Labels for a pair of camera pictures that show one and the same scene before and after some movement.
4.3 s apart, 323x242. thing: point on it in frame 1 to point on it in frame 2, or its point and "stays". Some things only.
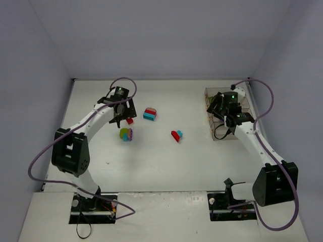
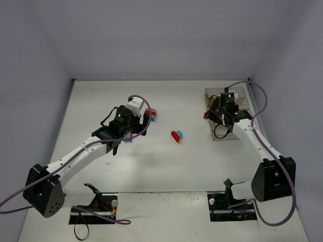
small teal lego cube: [179, 133] stays
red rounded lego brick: [175, 135] stays
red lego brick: [153, 112] stays
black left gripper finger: [127, 110] to [147, 118]
